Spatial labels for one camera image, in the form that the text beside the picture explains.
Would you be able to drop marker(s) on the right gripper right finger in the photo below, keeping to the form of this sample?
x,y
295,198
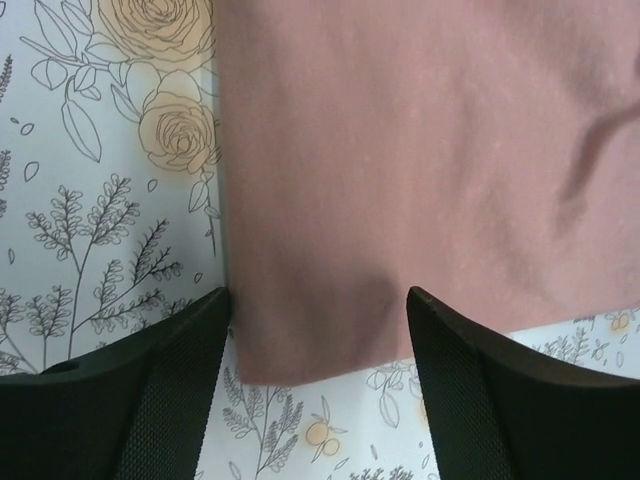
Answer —
x,y
499,410

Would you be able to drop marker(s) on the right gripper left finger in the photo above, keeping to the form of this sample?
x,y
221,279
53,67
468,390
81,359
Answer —
x,y
135,409

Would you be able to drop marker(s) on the dusty pink printed t-shirt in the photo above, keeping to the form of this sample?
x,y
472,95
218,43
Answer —
x,y
485,151

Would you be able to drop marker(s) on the floral patterned table mat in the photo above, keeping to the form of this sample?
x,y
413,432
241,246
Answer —
x,y
113,219

